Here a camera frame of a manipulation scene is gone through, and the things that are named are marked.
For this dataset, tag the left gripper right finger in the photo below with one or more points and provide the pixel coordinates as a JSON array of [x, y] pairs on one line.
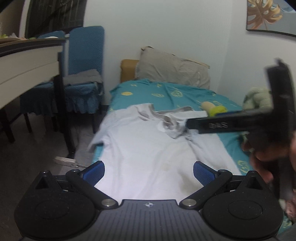
[[214, 182]]

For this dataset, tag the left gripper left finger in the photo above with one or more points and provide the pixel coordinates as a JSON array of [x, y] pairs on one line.
[[84, 182]]

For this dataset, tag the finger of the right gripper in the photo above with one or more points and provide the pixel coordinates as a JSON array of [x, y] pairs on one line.
[[236, 121]]

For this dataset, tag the white t-shirt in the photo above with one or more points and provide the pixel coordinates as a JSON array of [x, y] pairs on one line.
[[149, 154]]

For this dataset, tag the person right hand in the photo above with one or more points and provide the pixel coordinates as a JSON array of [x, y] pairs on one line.
[[272, 154]]

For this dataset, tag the green cartoon fleece blanket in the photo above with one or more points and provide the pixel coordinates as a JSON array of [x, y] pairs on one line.
[[258, 97]]

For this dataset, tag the metal power strip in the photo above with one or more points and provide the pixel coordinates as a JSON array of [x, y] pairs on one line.
[[68, 162]]

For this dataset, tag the green plush toy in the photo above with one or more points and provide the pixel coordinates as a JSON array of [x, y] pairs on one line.
[[212, 109]]

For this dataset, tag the teal patterned bed sheet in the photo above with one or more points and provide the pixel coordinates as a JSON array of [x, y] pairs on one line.
[[168, 96]]

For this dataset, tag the blue covered chair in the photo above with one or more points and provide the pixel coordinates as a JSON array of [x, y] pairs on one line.
[[39, 100], [85, 52]]

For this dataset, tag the grey folded cloth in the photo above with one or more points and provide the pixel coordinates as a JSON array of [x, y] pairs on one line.
[[87, 76]]

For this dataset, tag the grey pillow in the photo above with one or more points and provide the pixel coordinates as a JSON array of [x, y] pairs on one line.
[[159, 66]]

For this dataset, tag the white desk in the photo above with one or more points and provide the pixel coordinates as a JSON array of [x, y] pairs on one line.
[[27, 63]]

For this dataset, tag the leaf wall painting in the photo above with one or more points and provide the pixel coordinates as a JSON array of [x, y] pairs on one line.
[[273, 16]]

